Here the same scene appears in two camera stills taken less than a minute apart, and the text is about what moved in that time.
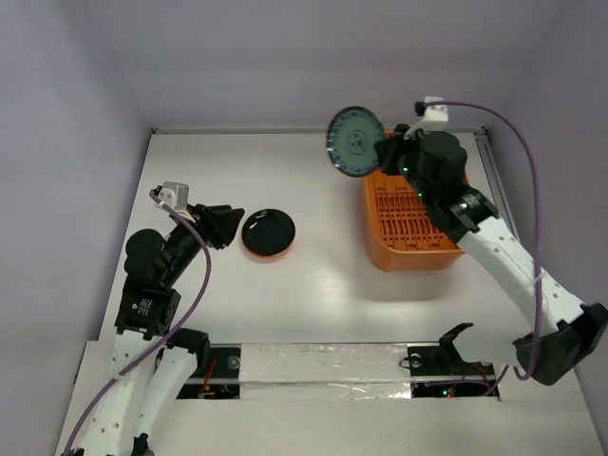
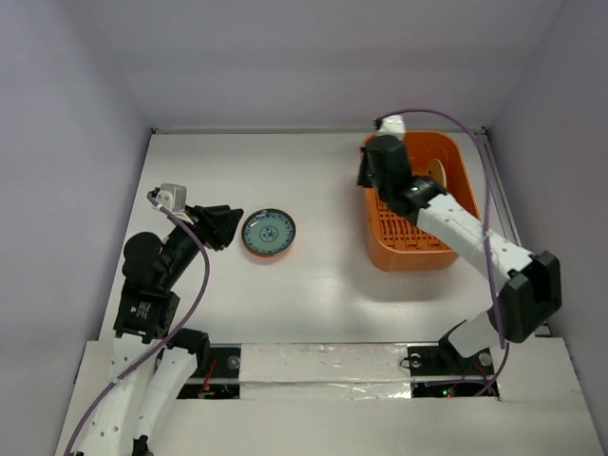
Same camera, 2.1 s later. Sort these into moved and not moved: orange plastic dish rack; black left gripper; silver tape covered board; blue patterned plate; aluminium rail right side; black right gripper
Moved: black right gripper; blue patterned plate
Not moved: orange plastic dish rack; silver tape covered board; aluminium rail right side; black left gripper
